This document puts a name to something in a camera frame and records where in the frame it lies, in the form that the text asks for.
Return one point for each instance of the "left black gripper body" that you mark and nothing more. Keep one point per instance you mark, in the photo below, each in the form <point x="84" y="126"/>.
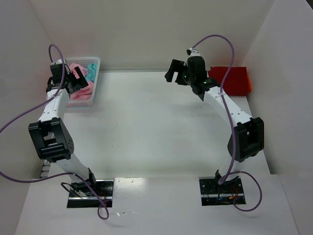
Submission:
<point x="74" y="81"/>

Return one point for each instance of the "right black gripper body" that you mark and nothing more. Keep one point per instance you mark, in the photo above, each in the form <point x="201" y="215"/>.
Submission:
<point x="179" y="72"/>

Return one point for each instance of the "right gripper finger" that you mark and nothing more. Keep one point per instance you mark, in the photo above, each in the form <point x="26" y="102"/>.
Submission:
<point x="175" y="66"/>
<point x="180" y="79"/>

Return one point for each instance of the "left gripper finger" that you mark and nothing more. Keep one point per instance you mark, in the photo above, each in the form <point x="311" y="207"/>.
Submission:
<point x="76" y="85"/>
<point x="80" y="76"/>

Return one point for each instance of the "pink polo shirt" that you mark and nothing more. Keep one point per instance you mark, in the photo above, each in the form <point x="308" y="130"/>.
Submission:
<point x="84" y="93"/>

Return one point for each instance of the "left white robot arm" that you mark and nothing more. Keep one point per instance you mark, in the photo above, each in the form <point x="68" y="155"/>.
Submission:
<point x="51" y="139"/>

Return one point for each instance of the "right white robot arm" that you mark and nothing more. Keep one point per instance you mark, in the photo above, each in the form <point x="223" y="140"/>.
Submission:
<point x="247" y="133"/>

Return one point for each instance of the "teal t shirt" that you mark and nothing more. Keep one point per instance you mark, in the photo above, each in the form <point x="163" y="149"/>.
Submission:
<point x="92" y="71"/>

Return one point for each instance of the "white plastic basket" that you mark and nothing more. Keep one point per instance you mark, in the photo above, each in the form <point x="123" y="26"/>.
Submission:
<point x="84" y="61"/>

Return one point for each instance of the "red folded t shirt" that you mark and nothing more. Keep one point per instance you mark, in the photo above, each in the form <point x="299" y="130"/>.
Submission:
<point x="237" y="82"/>

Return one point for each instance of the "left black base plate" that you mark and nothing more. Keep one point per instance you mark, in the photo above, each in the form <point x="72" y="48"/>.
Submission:
<point x="78" y="199"/>

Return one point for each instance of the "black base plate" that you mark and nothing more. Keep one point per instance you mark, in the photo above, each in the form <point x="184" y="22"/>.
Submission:
<point x="213" y="194"/>
<point x="78" y="199"/>

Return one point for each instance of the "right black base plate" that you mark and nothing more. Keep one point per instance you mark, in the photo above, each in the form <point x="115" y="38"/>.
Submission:
<point x="213" y="194"/>

